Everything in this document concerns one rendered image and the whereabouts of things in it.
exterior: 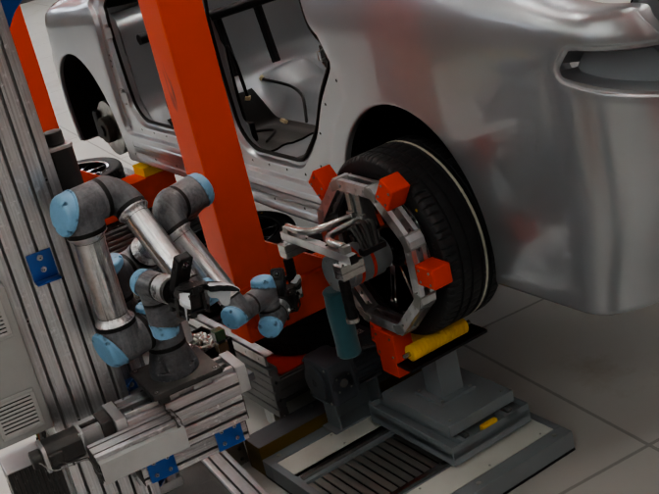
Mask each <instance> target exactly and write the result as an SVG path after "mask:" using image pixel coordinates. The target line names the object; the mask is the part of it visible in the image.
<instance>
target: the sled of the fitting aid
mask: <svg viewBox="0 0 659 494"><path fill-rule="evenodd" d="M368 405H369V409H370V414H371V418H372V421H374V422H376V423H377V424H379V425H381V426H383V427H385V428H386V429H388V430H390V431H392V432H394V433H395V434H397V435H399V436H401V437H403V438H404V439H406V440H408V441H410V442H412V443H413V444H415V445H417V446H419V447H421V448H422V449H424V450H426V451H428V452H430V453H431V454H433V455H435V456H437V457H439V458H440V459H442V460H443V461H445V462H447V463H448V464H450V465H452V466H454V467H457V466H459V465H461V464H462V463H464V462H466V461H467V460H469V459H470V458H472V457H473V456H474V455H476V454H478V453H479V452H481V451H482V450H484V449H486V448H487V447H489V446H491V445H492V444H494V443H496V442H497V441H499V440H500V439H502V438H504V437H505V436H507V435H509V434H510V433H512V432H513V431H515V430H517V429H518V428H520V427H522V426H523V425H525V424H527V423H528V422H530V421H531V415H530V409H529V403H527V402H525V401H523V400H520V399H518V398H516V397H514V401H513V402H511V403H509V404H508V405H506V406H504V407H503V408H501V409H499V410H498V411H496V412H494V413H493V414H491V415H489V416H487V417H486V418H484V419H482V420H480V421H478V422H477V423H475V424H473V425H472V426H470V427H468V428H467V429H465V430H463V431H462V432H460V433H458V434H457V435H455V436H453V437H449V436H447V435H445V434H443V433H441V432H439V431H437V430H435V429H433V428H432V427H430V426H428V425H426V424H424V423H422V422H420V421H418V420H415V419H414V418H412V417H410V416H408V415H406V414H404V413H402V412H400V411H398V410H396V409H394V408H393V407H391V406H389V405H387V404H386V403H384V402H383V399H382V396H381V397H379V398H378V399H376V400H374V401H373V402H371V403H369V404H368Z"/></svg>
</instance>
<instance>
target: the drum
mask: <svg viewBox="0 0 659 494"><path fill-rule="evenodd" d="M380 239H382V240H385V239H384V238H383V237H382V236H381V237H379V240H380ZM385 241H386V240H385ZM348 244H349V245H350V246H351V250H352V252H354V253H356V254H357V256H359V257H362V258H363V259H364V263H365V268H366V271H365V272H363V273H361V274H359V275H357V276H355V277H353V278H350V279H349V281H350V285H351V288H352V287H355V286H357V285H359V284H361V283H363V282H365V281H367V280H369V279H371V278H374V277H375V276H377V275H379V274H381V273H383V272H385V271H386V268H388V267H390V266H391V264H392V261H393V256H392V251H391V249H390V246H389V245H388V243H387V241H386V247H384V248H382V249H379V250H378V251H376V252H374V253H372V254H370V255H368V256H366V257H363V256H360V254H359V249H361V248H360V246H359V244H358V242H353V241H352V242H350V243H348ZM338 262H340V261H338V260H335V259H333V258H330V257H327V256H325V257H323V260H322V270H323V273H324V276H325V278H326V280H327V282H328V284H329V285H330V286H331V287H332V288H333V289H334V290H336V291H339V292H340V289H339V285H338V279H336V278H335V276H334V272H333V267H332V265H334V264H336V263H338Z"/></svg>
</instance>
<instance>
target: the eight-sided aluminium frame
mask: <svg viewBox="0 0 659 494"><path fill-rule="evenodd" d="M379 182H380V181H379V180H374V179H371V178H367V177H363V176H359V175H356V174H352V173H343V174H341V175H338V176H336V177H334V178H332V179H331V181H330V182H329V187H328V189H327V192H326V194H325V196H324V199H323V201H322V203H321V206H320V208H319V209H318V213H317V216H318V222H319V224H322V223H325V222H329V221H332V220H334V219H337V218H338V211H339V208H340V206H341V204H342V202H343V200H344V198H345V194H344V192H349V193H350V194H353V195H355V194H356V195H360V197H364V198H367V199H369V200H371V201H372V203H373V204H374V205H375V207H376V208H377V210H378V211H379V212H380V214H381V216H382V217H383V218H384V220H385V221H386V223H387V224H388V225H389V227H390V228H391V229H392V231H393V232H394V234H395V235H396V236H397V238H398V239H399V241H400V242H401V244H402V246H403V248H404V253H405V258H406V263H407V267H408V272H409V276H410V280H411V285H412V290H413V295H414V300H413V302H412V303H411V305H410V306H409V308H408V309H407V311H406V313H405V314H404V315H402V314H399V313H397V312H394V311H392V310H390V309H388V308H386V307H383V306H381V305H379V304H378V303H377V302H376V300H375V299H374V297H373V296H372V294H371V293H370V291H369V290H368V289H367V287H366V286H365V284H364V283H361V284H359V285H357V286H355V288H354V287H352V288H351V289H352V293H353V298H354V302H355V306H356V308H357V310H358V311H359V314H360V315H361V316H362V317H363V318H364V320H365V321H367V322H370V321H371V322H372V323H374V324H376V325H378V326H380V327H383V328H385V329H387V330H389V331H392V332H394V333H396V334H397V335H401V336H404V335H406V334H407V333H409V332H411V331H413V330H415V329H416V328H417V327H418V326H420V323H421V321H422V320H423V318H424V317H425V315H426V314H427V312H428V311H429V309H430V308H431V306H432V304H434V303H435V300H436V295H435V294H436V290H433V289H430V288H427V287H424V286H423V285H420V284H419V283H418V279H417V274H416V270H415V265H417V264H418V263H420V262H422V261H424V260H426V259H428V258H429V257H428V252H427V247H426V244H427V243H426V240H425V238H424V236H423V234H422V232H421V230H420V229H419V228H417V226H416V225H415V223H414V222H413V221H412V219H411V218H410V217H409V215H408V214H407V212H406V211H405V210H404V208H403V207H402V206H399V207H397V208H394V209H392V210H390V211H387V210H386V209H385V208H384V207H383V206H382V205H381V203H380V202H379V201H378V200H377V199H376V193H377V190H378V186H379ZM355 289H356V290H357V291H358V292H357V291H356V290H355ZM358 293H359V294H360V295H359V294H358ZM360 296H361V297H362V298H361V297H360ZM362 299H363V300H364V301H363V300H362ZM364 302H365V303H366V304H365V303H364Z"/></svg>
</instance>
